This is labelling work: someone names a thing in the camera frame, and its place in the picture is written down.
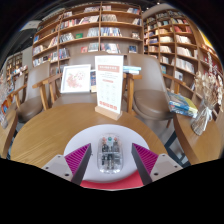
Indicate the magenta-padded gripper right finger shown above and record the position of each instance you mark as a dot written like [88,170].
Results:
[163,165]

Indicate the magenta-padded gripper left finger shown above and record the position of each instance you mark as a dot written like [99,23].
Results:
[60,165]

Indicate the transparent computer mouse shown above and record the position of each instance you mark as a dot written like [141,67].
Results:
[110,155]

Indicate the white mouse pad, red wrist rest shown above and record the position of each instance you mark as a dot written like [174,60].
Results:
[83,136]

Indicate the wooden table with dark legs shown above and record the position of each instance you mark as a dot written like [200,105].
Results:
[200,143]

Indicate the glass vase with dried flowers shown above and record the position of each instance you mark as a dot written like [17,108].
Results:
[201,120]

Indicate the colourful flat books stack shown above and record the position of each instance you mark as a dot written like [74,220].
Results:
[181,104]

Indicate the white framed floral picture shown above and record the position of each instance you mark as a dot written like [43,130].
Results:
[75,79]

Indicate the dark upright book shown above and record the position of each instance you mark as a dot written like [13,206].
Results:
[93,81]

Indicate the white sign on wooden base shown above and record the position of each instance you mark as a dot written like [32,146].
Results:
[109,86]

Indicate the light blue book stack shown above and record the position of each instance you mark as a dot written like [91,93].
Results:
[132,69]

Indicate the distant small wooden bookshelf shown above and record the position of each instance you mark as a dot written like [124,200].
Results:
[15,66]

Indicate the angled wooden bookshelf unit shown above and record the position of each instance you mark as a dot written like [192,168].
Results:
[173,46]

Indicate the wide wooden bookshelf unit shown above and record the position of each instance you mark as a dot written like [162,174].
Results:
[83,33]

